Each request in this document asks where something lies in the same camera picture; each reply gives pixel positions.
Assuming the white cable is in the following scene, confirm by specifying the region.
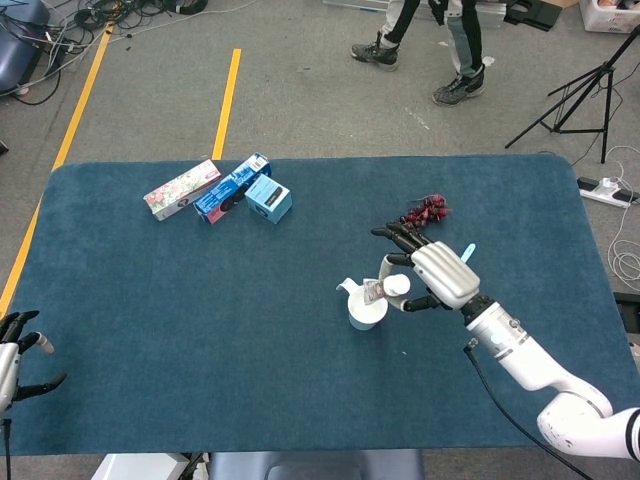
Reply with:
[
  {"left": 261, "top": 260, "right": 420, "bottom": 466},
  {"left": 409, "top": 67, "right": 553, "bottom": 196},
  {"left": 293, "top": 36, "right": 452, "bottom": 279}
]
[{"left": 602, "top": 144, "right": 640, "bottom": 291}]

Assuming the white storage box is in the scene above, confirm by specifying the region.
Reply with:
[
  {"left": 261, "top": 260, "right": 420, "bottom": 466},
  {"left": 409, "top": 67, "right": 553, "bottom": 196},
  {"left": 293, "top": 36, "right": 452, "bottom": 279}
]
[{"left": 579, "top": 0, "right": 640, "bottom": 34}]

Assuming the black tripod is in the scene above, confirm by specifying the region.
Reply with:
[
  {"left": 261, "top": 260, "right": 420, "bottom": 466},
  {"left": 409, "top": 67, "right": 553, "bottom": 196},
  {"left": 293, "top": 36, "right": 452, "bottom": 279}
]
[{"left": 504, "top": 24, "right": 640, "bottom": 165}]

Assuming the black metal bracket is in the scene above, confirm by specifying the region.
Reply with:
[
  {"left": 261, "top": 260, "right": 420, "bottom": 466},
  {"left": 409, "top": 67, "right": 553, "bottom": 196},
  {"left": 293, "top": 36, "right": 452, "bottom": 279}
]
[{"left": 503, "top": 0, "right": 561, "bottom": 32}]

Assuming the long yellow floor tape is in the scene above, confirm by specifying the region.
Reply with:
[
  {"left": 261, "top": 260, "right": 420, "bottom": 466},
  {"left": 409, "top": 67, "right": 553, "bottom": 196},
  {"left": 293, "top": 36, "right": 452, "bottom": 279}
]
[{"left": 0, "top": 24, "right": 115, "bottom": 314}]

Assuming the person in track trousers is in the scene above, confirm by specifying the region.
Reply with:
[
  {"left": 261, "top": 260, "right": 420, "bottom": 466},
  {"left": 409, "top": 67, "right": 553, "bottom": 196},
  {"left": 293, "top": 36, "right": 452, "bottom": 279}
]
[{"left": 350, "top": 0, "right": 487, "bottom": 108}]

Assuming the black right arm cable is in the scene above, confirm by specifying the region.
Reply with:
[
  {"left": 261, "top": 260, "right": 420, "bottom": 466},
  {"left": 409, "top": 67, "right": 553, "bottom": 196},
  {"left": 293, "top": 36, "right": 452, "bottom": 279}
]
[{"left": 463, "top": 339, "right": 594, "bottom": 480}]

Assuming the white toothpaste tube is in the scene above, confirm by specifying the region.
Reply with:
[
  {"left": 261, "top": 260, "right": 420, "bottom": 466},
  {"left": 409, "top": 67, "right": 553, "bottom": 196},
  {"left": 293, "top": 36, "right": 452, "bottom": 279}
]
[{"left": 362, "top": 273, "right": 413, "bottom": 306}]

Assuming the dark blue padded chair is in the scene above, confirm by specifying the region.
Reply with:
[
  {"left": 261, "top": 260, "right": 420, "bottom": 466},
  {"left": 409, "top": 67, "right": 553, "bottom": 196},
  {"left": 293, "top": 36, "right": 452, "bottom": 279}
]
[{"left": 0, "top": 0, "right": 51, "bottom": 94}]

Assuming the white base box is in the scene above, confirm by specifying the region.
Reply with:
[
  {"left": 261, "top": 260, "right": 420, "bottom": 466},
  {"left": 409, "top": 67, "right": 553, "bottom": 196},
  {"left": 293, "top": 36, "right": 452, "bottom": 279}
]
[{"left": 91, "top": 452, "right": 184, "bottom": 480}]

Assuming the short yellow floor tape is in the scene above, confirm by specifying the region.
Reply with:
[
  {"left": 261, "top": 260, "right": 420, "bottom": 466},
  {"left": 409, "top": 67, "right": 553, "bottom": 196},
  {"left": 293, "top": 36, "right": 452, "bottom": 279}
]
[{"left": 211, "top": 48, "right": 243, "bottom": 161}]

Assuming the blue table mat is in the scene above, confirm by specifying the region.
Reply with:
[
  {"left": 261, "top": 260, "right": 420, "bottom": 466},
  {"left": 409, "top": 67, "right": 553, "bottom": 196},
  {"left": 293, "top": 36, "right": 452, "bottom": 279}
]
[{"left": 7, "top": 153, "right": 632, "bottom": 457}]

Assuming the white cup with handle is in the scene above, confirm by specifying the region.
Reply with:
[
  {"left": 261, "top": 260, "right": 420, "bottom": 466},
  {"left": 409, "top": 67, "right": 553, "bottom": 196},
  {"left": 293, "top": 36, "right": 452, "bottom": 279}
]
[{"left": 335, "top": 278, "right": 390, "bottom": 332}]

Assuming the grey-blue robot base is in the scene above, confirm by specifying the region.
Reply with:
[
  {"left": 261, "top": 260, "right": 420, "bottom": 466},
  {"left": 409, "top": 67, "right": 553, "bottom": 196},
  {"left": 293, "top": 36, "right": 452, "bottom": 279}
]
[{"left": 207, "top": 448, "right": 426, "bottom": 480}]

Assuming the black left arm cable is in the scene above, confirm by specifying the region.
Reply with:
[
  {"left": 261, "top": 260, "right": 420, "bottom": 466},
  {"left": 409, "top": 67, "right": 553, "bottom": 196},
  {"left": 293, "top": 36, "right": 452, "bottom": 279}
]
[{"left": 2, "top": 418, "right": 14, "bottom": 480}]

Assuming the tangled cable bundle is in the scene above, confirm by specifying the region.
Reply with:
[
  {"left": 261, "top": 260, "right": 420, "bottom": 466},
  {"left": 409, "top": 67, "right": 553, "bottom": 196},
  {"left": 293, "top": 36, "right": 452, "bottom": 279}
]
[{"left": 0, "top": 0, "right": 261, "bottom": 106}]

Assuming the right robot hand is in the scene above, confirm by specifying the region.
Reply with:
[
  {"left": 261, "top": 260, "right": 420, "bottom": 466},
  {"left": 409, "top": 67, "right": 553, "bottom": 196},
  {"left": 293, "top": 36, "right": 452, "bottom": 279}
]
[{"left": 370, "top": 222, "right": 482, "bottom": 314}]

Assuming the floral pink white box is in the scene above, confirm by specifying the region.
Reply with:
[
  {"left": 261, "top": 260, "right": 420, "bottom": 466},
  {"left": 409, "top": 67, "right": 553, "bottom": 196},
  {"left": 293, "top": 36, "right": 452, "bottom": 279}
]
[{"left": 143, "top": 159, "right": 223, "bottom": 222}]

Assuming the white power strip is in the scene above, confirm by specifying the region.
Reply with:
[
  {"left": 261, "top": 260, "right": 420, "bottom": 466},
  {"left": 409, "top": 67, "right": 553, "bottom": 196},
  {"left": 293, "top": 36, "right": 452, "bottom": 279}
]
[{"left": 577, "top": 176, "right": 640, "bottom": 209}]

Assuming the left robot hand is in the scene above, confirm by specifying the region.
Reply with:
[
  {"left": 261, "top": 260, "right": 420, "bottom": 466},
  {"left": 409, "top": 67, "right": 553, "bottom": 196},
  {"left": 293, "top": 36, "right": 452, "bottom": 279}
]
[{"left": 0, "top": 309, "right": 68, "bottom": 414}]

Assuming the light blue cube box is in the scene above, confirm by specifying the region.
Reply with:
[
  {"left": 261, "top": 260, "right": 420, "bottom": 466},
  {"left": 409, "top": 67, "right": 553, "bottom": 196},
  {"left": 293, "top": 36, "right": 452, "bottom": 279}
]
[{"left": 244, "top": 173, "right": 294, "bottom": 225}]

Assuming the blue toothpaste box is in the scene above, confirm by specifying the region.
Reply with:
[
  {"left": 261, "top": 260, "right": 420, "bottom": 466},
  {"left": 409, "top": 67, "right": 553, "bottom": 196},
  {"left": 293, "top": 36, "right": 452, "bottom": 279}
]
[{"left": 192, "top": 152, "right": 274, "bottom": 226}]

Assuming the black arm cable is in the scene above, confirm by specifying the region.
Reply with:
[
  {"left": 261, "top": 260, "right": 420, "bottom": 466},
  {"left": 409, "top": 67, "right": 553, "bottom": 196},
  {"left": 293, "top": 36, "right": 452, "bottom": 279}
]
[
  {"left": 2, "top": 418, "right": 14, "bottom": 480},
  {"left": 463, "top": 339, "right": 594, "bottom": 480}
]

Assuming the aluminium rail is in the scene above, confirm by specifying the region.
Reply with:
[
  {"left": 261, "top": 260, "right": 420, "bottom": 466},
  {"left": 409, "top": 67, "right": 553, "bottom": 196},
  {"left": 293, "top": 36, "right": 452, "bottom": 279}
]
[{"left": 322, "top": 0, "right": 506, "bottom": 30}]

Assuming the red grape bunch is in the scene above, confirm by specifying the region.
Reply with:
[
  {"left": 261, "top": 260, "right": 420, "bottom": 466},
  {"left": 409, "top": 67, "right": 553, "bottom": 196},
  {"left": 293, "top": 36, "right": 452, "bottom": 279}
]
[{"left": 394, "top": 193, "right": 454, "bottom": 232}]

